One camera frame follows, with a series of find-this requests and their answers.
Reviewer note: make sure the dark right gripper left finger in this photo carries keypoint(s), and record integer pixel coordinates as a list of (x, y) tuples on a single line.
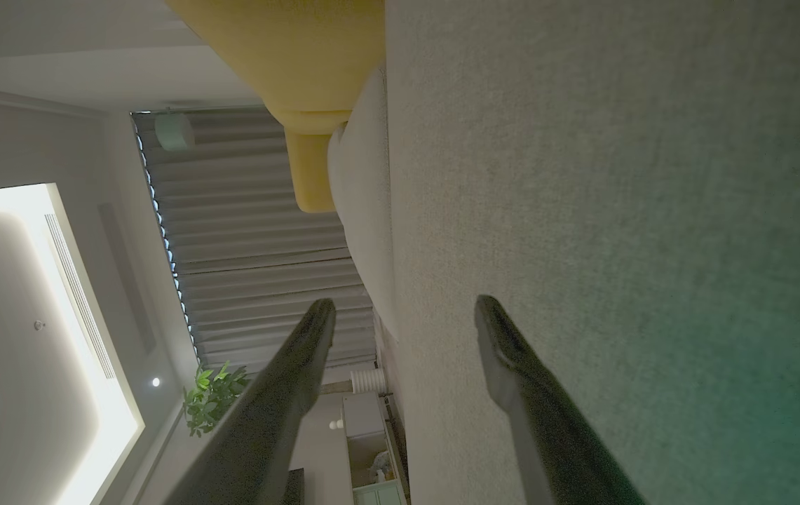
[(259, 428)]

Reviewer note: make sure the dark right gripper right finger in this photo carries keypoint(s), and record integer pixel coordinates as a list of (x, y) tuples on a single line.
[(554, 442)]

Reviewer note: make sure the green leafy houseplant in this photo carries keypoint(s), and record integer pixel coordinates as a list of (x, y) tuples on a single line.
[(210, 400)]

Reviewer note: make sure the white open shelf cabinet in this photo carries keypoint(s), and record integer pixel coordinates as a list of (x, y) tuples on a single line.
[(361, 417)]

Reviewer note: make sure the white ribbed cylinder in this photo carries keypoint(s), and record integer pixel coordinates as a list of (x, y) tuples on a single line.
[(368, 381)]

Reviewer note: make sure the grey pleated curtain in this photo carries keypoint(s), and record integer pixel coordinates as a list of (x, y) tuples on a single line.
[(252, 245)]

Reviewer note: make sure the linear ceiling air vent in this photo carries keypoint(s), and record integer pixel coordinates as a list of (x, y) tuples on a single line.
[(80, 297)]

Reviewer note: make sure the large grey sofa seat cushion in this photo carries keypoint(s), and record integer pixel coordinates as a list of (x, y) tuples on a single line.
[(617, 210)]

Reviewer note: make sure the small grey sofa seat cushion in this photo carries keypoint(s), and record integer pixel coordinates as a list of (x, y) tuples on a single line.
[(364, 210)]

